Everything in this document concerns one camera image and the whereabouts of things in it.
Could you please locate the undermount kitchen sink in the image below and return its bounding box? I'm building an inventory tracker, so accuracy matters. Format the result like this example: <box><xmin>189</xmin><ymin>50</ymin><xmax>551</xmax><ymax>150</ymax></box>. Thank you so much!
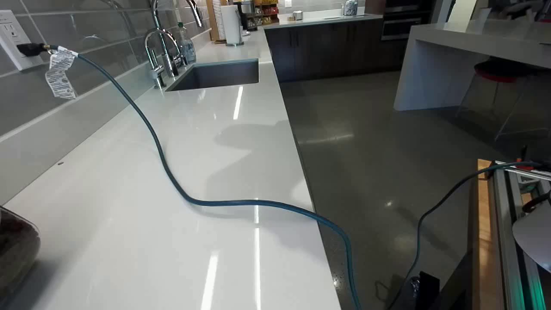
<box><xmin>165</xmin><ymin>58</ymin><xmax>259</xmax><ymax>93</ymax></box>

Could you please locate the dark wood cabinet counter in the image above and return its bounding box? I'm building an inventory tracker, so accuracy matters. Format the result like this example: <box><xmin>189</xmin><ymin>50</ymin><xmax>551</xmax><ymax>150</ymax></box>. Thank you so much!
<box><xmin>263</xmin><ymin>12</ymin><xmax>406</xmax><ymax>82</ymax></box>

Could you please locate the soap dispenser bottle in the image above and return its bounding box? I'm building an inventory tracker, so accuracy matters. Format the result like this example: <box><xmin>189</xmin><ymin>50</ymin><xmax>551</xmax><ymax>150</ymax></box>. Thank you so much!
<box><xmin>180</xmin><ymin>38</ymin><xmax>197</xmax><ymax>65</ymax></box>

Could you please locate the chrome kitchen faucet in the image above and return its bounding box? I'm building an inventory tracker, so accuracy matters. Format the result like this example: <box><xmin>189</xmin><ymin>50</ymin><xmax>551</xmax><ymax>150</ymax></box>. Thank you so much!
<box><xmin>141</xmin><ymin>0</ymin><xmax>187</xmax><ymax>91</ymax></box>

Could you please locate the chrome pull-down sprayer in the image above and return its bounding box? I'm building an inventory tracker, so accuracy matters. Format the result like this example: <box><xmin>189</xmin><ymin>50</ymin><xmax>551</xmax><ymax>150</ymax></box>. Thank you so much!
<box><xmin>184</xmin><ymin>0</ymin><xmax>206</xmax><ymax>31</ymax></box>

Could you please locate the glass jar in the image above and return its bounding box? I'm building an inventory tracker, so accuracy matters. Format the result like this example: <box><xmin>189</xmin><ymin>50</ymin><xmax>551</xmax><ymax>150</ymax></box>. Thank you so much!
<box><xmin>340</xmin><ymin>0</ymin><xmax>361</xmax><ymax>19</ymax></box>

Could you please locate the white kitchen island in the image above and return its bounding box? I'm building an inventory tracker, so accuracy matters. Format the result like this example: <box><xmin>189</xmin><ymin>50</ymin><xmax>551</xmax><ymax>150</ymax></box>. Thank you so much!
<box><xmin>392</xmin><ymin>22</ymin><xmax>551</xmax><ymax>113</ymax></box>

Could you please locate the black built-in oven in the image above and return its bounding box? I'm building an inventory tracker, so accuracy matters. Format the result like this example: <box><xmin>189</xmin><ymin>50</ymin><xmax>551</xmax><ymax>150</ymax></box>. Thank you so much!
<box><xmin>380</xmin><ymin>0</ymin><xmax>435</xmax><ymax>43</ymax></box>

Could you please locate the black box on floor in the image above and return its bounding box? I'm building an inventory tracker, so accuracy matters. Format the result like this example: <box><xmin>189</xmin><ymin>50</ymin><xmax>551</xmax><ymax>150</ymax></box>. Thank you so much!
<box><xmin>407</xmin><ymin>270</ymin><xmax>442</xmax><ymax>310</ymax></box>

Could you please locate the wooden cart edge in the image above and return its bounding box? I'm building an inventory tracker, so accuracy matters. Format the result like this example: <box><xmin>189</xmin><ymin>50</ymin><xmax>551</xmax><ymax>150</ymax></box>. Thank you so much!
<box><xmin>468</xmin><ymin>158</ymin><xmax>507</xmax><ymax>310</ymax></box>

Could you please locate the red bar stool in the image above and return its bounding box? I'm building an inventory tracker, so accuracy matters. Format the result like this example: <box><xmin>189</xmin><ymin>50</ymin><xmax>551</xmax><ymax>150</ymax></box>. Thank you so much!
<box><xmin>459</xmin><ymin>57</ymin><xmax>540</xmax><ymax>112</ymax></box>

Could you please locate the black power plug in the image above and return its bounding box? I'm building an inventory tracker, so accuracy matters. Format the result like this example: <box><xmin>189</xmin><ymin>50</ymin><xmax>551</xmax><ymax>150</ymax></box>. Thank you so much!
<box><xmin>15</xmin><ymin>41</ymin><xmax>51</xmax><ymax>58</ymax></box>

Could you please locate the white round disc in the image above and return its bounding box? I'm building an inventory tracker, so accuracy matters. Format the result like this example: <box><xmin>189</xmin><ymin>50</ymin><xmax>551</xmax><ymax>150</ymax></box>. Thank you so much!
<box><xmin>511</xmin><ymin>200</ymin><xmax>551</xmax><ymax>275</ymax></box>

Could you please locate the teal power cable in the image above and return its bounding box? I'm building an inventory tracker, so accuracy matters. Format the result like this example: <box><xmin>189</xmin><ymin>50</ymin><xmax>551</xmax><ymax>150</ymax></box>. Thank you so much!
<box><xmin>46</xmin><ymin>45</ymin><xmax>361</xmax><ymax>310</ymax></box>

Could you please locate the thin black cable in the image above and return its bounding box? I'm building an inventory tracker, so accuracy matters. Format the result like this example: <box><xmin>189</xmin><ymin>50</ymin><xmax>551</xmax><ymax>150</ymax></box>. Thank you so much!
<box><xmin>387</xmin><ymin>162</ymin><xmax>500</xmax><ymax>310</ymax></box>

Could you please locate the clear plastic cable tag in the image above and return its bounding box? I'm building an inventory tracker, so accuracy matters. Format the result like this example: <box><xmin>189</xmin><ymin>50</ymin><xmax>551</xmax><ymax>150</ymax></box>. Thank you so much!
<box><xmin>42</xmin><ymin>46</ymin><xmax>79</xmax><ymax>101</ymax></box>

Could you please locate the aluminium frame rail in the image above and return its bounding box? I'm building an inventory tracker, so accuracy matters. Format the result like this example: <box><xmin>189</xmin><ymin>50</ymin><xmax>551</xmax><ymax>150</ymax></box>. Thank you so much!
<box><xmin>490</xmin><ymin>162</ymin><xmax>547</xmax><ymax>310</ymax></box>

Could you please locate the white wall power outlet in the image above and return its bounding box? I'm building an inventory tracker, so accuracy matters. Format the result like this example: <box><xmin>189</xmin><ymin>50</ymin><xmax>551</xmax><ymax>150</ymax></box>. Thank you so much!
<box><xmin>0</xmin><ymin>8</ymin><xmax>44</xmax><ymax>74</ymax></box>

